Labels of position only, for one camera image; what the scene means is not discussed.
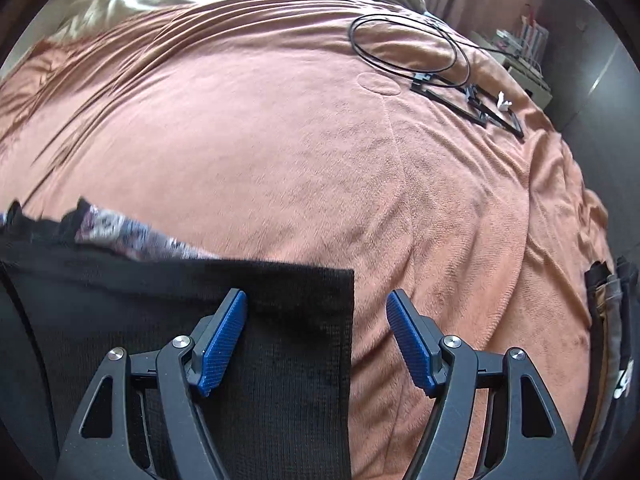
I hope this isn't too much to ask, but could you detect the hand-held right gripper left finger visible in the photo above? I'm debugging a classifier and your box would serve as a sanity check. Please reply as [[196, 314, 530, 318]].
[[54, 287, 249, 480]]

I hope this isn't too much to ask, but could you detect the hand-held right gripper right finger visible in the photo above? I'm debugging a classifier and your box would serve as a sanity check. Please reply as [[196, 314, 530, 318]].
[[386, 289, 581, 480]]

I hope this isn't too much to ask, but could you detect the black knit t-shirt patterned trim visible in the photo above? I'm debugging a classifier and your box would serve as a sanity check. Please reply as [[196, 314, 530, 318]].
[[0, 197, 356, 480]]

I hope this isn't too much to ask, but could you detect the stack of dark clothes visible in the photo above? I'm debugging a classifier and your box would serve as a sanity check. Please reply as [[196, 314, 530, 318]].
[[582, 255, 640, 480]]

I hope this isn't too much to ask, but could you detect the orange fleece blanket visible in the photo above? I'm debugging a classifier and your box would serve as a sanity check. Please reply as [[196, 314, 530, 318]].
[[0, 0, 626, 480]]

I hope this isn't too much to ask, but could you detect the white bedside cabinet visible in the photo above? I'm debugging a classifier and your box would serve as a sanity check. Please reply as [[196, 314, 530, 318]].
[[470, 10, 553, 111]]

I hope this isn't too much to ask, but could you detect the thin black cable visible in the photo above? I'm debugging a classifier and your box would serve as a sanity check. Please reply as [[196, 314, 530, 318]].
[[349, 12, 501, 86]]

